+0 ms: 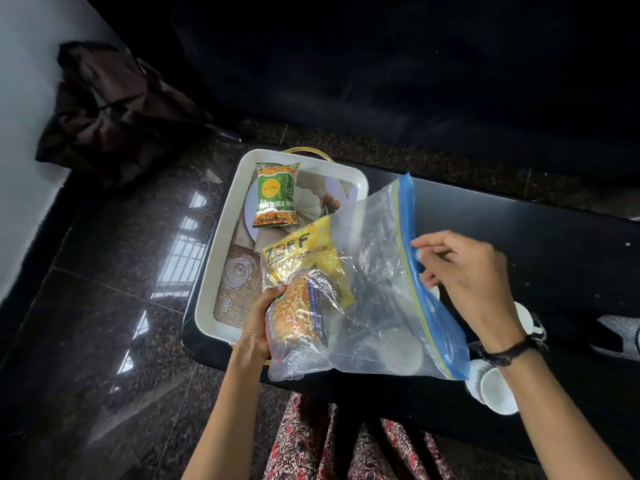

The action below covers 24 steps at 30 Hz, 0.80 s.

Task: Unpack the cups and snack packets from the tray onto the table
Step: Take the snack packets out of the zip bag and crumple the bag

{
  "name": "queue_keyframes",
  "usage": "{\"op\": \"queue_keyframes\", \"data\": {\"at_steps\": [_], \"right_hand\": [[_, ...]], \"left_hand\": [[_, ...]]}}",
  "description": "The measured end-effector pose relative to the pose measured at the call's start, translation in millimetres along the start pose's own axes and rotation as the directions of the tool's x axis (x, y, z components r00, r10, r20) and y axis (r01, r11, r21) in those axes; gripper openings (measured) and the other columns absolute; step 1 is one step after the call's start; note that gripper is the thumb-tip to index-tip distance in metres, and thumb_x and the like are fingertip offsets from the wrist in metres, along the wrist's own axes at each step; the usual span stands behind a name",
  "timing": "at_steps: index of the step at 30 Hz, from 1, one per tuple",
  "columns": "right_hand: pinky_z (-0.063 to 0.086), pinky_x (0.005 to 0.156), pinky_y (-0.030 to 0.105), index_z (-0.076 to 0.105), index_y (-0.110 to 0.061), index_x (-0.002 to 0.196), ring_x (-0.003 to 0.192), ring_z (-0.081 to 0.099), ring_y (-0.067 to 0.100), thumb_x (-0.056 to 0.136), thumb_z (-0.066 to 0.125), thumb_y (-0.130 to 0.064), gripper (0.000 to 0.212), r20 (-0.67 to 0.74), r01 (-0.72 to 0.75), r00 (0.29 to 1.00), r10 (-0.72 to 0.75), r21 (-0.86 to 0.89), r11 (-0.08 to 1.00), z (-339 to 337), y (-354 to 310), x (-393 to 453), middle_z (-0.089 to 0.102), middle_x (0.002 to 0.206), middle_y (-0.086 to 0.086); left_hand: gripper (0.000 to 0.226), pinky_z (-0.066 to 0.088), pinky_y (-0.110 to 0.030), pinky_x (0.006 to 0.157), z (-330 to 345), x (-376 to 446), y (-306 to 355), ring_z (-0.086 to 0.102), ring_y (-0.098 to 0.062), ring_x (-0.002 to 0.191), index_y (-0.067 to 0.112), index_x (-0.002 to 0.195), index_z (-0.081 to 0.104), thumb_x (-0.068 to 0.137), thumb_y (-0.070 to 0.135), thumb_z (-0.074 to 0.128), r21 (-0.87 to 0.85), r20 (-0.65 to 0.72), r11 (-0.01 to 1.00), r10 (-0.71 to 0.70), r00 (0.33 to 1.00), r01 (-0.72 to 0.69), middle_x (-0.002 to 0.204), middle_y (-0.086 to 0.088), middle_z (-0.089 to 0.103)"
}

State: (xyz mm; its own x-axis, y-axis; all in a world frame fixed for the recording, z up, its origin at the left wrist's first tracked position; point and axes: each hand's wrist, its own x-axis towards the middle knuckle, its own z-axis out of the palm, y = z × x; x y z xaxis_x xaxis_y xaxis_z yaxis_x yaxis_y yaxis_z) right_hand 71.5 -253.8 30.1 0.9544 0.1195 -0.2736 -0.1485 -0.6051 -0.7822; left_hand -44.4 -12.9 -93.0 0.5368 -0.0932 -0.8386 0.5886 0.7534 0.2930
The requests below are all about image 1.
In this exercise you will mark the person's right hand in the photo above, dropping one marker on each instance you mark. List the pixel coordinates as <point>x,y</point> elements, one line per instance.
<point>477,289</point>

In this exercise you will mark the person's left hand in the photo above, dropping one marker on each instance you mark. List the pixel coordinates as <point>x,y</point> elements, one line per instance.
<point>254,327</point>

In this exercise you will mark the person's left thumb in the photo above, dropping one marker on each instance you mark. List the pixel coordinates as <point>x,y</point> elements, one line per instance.
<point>273,294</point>

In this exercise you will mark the clear zip bag blue seal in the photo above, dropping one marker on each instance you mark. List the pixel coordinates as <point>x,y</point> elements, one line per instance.
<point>385,294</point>

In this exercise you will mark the person's right forearm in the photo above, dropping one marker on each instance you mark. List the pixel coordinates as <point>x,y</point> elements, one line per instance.
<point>555,419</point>

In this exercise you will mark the person's left forearm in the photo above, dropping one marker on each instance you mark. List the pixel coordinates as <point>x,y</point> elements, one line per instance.
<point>227,419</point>

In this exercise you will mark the orange noodle packet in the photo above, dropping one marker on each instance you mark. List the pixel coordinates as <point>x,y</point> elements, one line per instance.
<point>297,309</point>

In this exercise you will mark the yellow snack packet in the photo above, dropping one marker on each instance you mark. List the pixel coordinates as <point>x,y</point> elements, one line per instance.
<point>305,249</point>

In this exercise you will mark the green snack packet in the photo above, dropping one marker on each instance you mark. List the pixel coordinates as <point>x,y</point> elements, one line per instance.
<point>276,194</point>

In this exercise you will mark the red floral dress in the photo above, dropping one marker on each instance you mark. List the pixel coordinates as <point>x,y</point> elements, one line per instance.
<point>300,444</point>

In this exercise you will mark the brown bag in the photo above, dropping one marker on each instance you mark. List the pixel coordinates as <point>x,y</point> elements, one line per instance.
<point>115,114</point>

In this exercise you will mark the white patterned cup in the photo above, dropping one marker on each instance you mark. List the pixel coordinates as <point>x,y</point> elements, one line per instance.
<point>527,317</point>
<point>495,389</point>

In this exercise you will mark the black wristband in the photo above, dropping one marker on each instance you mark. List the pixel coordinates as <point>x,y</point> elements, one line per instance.
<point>515,350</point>

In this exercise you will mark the black sofa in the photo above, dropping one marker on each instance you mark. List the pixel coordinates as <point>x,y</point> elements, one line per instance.
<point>400,59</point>

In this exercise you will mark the striped cloth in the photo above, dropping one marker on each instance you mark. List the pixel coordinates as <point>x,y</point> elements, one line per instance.
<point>619,337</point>

